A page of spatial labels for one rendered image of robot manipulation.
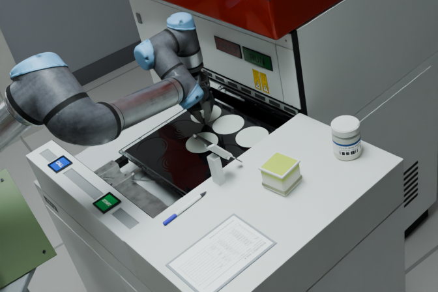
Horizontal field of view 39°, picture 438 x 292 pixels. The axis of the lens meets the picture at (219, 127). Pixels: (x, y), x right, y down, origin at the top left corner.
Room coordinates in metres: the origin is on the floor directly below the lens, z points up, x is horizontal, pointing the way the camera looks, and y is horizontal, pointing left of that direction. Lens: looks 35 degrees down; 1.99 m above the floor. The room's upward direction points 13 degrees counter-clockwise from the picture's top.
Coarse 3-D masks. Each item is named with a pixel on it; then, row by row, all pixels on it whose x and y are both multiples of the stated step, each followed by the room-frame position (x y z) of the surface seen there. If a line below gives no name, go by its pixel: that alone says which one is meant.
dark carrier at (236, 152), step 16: (224, 112) 1.60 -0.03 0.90; (160, 128) 1.60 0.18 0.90; (176, 128) 1.58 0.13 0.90; (192, 128) 1.56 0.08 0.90; (208, 128) 1.54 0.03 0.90; (272, 128) 1.46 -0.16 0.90; (144, 144) 1.53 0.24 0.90; (160, 144) 1.51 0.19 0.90; (176, 144) 1.49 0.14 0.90; (224, 144) 1.44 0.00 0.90; (144, 160) 1.45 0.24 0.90; (160, 160) 1.43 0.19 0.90; (176, 160) 1.42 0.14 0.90; (192, 160) 1.40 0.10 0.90; (224, 160) 1.37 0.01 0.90; (160, 176) 1.37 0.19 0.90; (176, 176) 1.35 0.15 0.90; (192, 176) 1.33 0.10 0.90; (208, 176) 1.31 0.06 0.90
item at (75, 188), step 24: (48, 144) 1.56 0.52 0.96; (48, 168) 1.44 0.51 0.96; (72, 168) 1.41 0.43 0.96; (48, 192) 1.48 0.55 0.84; (72, 192) 1.31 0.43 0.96; (96, 192) 1.29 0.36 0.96; (72, 216) 1.36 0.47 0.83; (96, 216) 1.19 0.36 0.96; (120, 216) 1.17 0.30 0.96; (144, 216) 1.14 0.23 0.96; (120, 240) 1.09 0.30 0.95
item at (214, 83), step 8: (216, 80) 1.73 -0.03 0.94; (216, 88) 1.72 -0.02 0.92; (224, 88) 1.68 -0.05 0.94; (232, 88) 1.66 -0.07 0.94; (216, 96) 1.75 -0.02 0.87; (240, 96) 1.62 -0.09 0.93; (248, 96) 1.59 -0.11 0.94; (224, 104) 1.70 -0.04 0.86; (232, 104) 1.68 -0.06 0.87; (256, 104) 1.56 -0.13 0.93; (264, 104) 1.53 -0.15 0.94; (240, 112) 1.63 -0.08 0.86; (248, 112) 1.61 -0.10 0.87; (272, 112) 1.50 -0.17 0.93; (280, 112) 1.47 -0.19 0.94; (256, 120) 1.57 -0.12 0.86; (264, 120) 1.55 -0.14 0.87; (288, 120) 1.45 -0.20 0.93
